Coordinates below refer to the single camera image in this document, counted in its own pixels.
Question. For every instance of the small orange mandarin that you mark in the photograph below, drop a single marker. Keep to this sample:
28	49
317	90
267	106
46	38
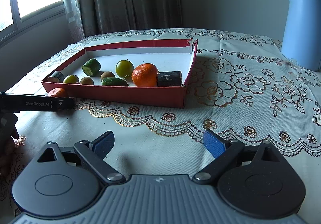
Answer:
58	92

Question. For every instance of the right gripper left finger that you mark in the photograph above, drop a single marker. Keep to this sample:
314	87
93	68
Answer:
92	156

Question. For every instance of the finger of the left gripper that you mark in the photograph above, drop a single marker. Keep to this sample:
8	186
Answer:
14	103

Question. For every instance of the green cucumber chunk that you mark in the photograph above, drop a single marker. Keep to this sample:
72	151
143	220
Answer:
91	67

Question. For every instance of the red cardboard tray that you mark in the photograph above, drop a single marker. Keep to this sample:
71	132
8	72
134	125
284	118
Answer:
167	55

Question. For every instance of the dark sugarcane piece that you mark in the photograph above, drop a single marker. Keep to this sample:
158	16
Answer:
56	77
169	79

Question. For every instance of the large orange mandarin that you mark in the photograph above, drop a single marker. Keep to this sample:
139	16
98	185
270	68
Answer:
145	75

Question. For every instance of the blue electric kettle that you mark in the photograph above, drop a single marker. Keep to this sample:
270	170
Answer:
301	39

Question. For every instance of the person left hand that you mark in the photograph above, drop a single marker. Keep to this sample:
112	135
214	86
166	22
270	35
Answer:
7	153

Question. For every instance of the small cucumber end piece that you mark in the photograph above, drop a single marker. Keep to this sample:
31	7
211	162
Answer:
112	81

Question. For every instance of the floral tablecloth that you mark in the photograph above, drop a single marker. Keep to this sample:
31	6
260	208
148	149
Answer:
240	87

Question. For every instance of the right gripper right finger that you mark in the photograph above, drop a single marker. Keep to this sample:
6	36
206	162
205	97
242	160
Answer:
226	156

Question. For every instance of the small green tomato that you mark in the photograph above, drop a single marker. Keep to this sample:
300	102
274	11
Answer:
71	79

